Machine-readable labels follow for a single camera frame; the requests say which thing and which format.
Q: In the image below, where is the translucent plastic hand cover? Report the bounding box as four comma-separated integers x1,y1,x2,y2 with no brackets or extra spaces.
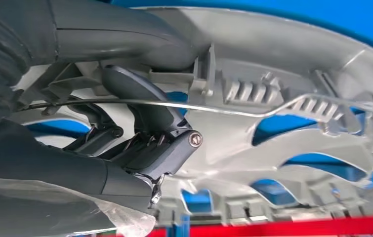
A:
0,178,157,237

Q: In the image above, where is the red barrier tape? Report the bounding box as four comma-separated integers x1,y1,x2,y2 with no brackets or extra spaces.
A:
147,215,373,237

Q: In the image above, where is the blue metal shelf rack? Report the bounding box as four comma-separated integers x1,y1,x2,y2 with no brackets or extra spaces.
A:
24,0,373,237

